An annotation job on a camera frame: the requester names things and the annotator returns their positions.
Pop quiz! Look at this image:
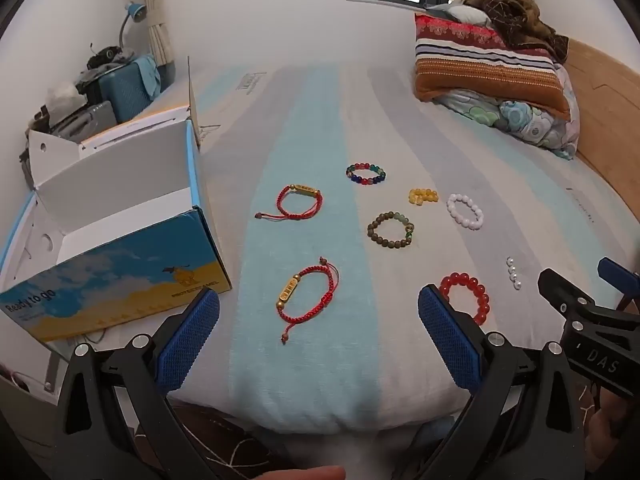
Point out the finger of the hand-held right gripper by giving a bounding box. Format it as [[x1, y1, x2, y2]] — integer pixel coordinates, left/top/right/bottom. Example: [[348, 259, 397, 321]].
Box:
[[537, 268, 601, 322], [598, 257, 640, 311]]

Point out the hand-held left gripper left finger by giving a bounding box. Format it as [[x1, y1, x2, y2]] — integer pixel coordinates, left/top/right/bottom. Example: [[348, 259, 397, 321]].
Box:
[[52, 287, 223, 480]]

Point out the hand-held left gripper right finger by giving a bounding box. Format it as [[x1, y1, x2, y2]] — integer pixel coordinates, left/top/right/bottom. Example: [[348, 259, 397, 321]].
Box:
[[417, 284, 586, 480]]

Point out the small clear bead string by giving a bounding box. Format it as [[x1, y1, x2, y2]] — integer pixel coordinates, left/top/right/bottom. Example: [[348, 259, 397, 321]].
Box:
[[506, 256, 524, 291]]

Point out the red bead bracelet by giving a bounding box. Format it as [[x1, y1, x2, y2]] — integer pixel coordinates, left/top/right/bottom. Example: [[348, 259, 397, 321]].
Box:
[[439, 272, 491, 317]]

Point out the red cord bracelet gold bar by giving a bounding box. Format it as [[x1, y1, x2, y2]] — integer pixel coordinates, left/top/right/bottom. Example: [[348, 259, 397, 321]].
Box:
[[275, 256, 340, 345], [255, 184, 322, 222]]

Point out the brown green bead bracelet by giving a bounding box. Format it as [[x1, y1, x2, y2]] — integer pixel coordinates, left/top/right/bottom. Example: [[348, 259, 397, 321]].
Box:
[[367, 210, 415, 248]]

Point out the white bead bracelet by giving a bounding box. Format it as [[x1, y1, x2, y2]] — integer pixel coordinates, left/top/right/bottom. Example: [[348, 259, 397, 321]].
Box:
[[446, 193, 485, 231]]

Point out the blue and white cardboard box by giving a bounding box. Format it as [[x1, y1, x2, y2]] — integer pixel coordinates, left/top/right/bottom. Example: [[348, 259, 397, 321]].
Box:
[[0, 55, 233, 345]]

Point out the multicolour bead bracelet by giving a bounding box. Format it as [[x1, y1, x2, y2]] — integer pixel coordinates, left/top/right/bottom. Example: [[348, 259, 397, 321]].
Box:
[[345, 161, 387, 188]]

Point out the person's left hand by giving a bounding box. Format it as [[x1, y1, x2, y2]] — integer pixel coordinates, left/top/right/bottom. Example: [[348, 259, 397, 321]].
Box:
[[260, 465, 347, 480]]

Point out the floral quilt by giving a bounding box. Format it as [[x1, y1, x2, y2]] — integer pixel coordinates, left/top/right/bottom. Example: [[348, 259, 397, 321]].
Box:
[[432, 62, 581, 161]]

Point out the striped pillow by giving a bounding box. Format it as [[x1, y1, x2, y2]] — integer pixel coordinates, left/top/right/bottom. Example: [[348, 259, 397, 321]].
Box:
[[414, 12, 572, 121]]

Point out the grey suitcase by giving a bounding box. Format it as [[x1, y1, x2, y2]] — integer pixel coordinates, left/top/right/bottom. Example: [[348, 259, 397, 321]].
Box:
[[50, 100, 118, 141]]

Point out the striped bed sheet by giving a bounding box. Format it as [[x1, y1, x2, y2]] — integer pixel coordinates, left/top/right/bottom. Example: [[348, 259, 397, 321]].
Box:
[[170, 62, 640, 436]]

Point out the teal suitcase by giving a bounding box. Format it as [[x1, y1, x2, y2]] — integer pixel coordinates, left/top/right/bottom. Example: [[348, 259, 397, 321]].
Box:
[[97, 55, 162, 123]]

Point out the brown blanket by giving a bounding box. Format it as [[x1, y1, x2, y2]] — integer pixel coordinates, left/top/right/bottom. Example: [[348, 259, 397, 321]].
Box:
[[467, 0, 571, 63]]

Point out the white plastic bag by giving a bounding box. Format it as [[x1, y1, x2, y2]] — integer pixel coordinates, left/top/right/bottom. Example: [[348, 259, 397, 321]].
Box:
[[47, 82, 83, 108]]

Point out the pile of dark clothes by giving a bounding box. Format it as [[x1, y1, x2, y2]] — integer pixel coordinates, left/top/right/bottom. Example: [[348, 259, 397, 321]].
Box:
[[75, 45, 136, 96]]

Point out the grey pillow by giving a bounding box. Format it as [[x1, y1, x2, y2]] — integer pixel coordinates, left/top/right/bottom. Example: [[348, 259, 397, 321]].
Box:
[[425, 2, 493, 26]]

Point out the blue desk lamp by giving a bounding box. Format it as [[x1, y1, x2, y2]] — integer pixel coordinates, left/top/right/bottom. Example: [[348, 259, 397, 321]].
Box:
[[117, 1, 148, 48]]

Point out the wooden bed frame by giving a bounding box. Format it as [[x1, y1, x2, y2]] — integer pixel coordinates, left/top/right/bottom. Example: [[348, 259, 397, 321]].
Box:
[[565, 37, 640, 221]]

